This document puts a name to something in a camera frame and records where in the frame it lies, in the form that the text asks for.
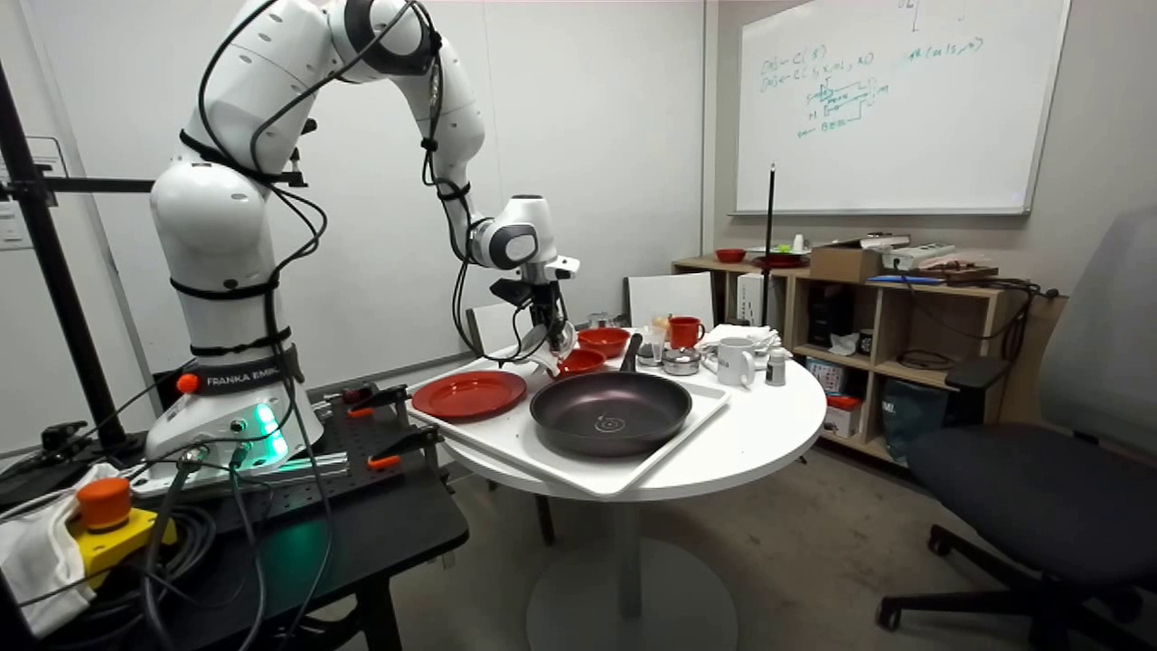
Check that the wooden shelf unit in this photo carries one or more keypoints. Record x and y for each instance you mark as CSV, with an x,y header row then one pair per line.
x,y
927,328

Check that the teal storage bin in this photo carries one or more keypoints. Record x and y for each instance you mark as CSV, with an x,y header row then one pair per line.
x,y
914,422

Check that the grey and black office chair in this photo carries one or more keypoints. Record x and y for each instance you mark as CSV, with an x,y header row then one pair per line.
x,y
1060,492

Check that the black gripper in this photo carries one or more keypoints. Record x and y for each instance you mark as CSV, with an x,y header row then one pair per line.
x,y
538,293

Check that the white printed mug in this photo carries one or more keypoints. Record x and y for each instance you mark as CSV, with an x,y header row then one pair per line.
x,y
735,367

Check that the metal cup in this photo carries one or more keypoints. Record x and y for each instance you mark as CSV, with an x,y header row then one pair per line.
x,y
648,353
683,360

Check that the stack of papers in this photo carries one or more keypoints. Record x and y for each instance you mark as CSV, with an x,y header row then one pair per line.
x,y
911,256

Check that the small dark red bowl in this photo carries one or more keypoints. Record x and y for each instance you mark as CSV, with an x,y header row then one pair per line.
x,y
731,256

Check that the black aluminium frame stand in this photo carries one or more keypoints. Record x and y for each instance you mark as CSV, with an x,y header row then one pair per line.
x,y
54,240

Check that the dark nonstick frying pan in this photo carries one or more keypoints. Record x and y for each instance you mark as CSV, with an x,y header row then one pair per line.
x,y
608,419

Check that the empty red bowl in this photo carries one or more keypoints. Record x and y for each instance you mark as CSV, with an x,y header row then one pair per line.
x,y
579,363

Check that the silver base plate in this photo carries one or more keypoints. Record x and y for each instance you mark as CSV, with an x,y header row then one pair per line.
x,y
301,471

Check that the thin black pole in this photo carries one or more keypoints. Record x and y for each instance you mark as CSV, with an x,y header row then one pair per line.
x,y
771,240

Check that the dark red plate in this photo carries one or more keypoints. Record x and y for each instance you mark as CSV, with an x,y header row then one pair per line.
x,y
784,258

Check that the yellow emergency stop box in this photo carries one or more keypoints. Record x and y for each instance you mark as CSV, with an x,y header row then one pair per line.
x,y
105,520

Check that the white napkin stack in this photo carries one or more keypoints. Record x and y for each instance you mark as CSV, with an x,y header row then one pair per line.
x,y
744,339

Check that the red mug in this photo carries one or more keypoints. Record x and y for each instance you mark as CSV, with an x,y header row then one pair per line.
x,y
686,336

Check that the small cardboard box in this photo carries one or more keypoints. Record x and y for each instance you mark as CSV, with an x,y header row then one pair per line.
x,y
843,262

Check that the small white shaker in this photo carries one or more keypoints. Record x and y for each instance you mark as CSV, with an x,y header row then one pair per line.
x,y
776,367

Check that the black robot workbench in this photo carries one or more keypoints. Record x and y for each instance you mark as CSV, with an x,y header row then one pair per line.
x,y
385,531

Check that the wall whiteboard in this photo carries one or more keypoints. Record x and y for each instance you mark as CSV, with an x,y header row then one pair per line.
x,y
906,109

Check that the white and red box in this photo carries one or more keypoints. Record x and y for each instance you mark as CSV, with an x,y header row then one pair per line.
x,y
843,419

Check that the crumpled white rag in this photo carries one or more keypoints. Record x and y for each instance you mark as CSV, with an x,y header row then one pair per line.
x,y
37,567

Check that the round white table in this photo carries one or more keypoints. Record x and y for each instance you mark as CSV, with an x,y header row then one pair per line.
x,y
771,436

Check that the large red plate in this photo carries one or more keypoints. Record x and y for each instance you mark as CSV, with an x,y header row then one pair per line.
x,y
467,397

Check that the dark book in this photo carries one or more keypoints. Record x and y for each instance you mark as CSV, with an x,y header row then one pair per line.
x,y
962,273

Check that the red bowl with beans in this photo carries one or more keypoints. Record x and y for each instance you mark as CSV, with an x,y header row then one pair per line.
x,y
602,340

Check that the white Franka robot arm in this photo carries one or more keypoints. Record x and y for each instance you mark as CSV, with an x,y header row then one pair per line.
x,y
224,231

